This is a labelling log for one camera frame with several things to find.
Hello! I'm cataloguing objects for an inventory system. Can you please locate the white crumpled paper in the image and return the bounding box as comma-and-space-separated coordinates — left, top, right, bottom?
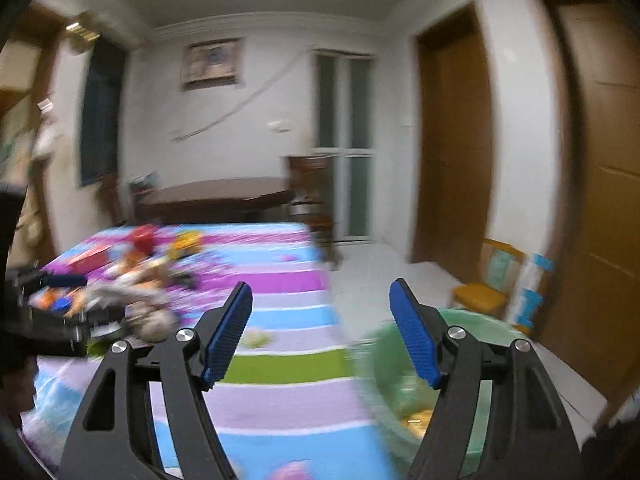
85, 280, 171, 311

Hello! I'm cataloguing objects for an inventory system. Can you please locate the dark window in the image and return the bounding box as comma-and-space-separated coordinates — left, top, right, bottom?
80, 40, 128, 186

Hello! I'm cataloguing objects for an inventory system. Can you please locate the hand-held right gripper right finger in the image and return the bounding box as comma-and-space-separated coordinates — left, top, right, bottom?
389, 278, 585, 480

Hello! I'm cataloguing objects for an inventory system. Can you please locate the small yellow wooden chair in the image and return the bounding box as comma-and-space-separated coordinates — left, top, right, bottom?
451, 239, 526, 321

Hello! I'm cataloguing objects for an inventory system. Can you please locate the yellow toy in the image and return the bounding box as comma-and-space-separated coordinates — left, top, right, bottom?
170, 231, 205, 261

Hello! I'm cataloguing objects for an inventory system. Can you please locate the striped colourful tablecloth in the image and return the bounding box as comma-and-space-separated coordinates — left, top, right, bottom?
22, 221, 401, 480

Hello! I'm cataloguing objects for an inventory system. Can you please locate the framed wall picture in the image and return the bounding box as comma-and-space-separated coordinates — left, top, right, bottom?
182, 37, 242, 92

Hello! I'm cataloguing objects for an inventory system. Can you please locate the white wall cable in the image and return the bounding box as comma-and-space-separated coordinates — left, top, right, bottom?
170, 50, 313, 142

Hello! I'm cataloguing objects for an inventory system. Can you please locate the grey round lump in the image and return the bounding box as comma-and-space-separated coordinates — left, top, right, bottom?
135, 310, 176, 342

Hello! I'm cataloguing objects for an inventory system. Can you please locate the dark wooden table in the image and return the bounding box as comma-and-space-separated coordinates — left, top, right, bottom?
135, 178, 293, 226

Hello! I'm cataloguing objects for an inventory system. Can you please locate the dark wooden chair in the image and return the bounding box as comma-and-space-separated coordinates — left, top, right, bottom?
286, 155, 343, 266

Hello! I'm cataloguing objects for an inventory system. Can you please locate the blue tape patch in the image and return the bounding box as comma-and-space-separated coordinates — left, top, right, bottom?
520, 290, 543, 328

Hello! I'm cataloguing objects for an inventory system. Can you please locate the brown panelled wooden door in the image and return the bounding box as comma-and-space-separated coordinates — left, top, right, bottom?
522, 0, 640, 411

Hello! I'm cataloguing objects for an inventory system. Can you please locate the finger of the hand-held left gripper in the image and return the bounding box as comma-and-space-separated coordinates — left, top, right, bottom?
10, 266, 90, 293
20, 307, 126, 357

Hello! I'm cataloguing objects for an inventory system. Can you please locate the green plastic bin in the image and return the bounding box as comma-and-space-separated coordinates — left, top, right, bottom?
352, 308, 533, 480

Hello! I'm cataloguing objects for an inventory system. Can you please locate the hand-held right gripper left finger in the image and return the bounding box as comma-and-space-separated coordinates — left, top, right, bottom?
59, 281, 254, 480

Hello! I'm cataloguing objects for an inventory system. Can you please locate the red toy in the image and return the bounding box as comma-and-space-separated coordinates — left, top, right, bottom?
131, 226, 160, 253

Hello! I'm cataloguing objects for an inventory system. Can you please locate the white framed glass door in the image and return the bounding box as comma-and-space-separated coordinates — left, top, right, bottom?
312, 50, 376, 243

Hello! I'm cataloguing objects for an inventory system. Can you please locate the green plastic bin liner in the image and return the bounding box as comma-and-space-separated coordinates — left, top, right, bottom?
352, 322, 441, 461

